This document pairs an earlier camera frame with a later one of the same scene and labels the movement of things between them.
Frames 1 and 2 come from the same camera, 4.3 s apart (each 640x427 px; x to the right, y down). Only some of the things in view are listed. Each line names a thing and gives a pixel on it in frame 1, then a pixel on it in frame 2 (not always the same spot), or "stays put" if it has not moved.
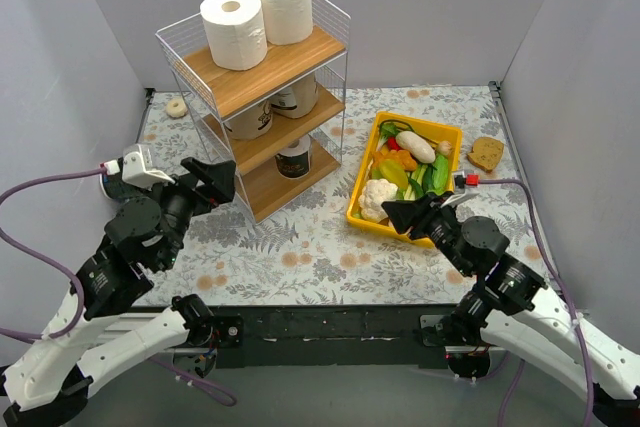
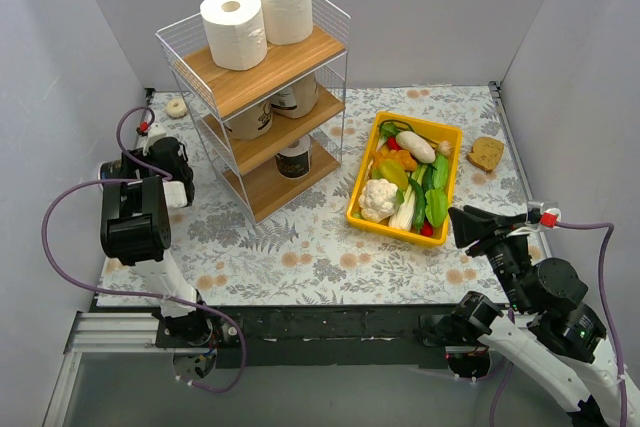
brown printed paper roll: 297,101 stays put
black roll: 295,161 stays put
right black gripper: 427,217 → 486,235
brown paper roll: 251,124 stays put
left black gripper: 193,192 → 167,156
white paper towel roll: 235,28 stays put
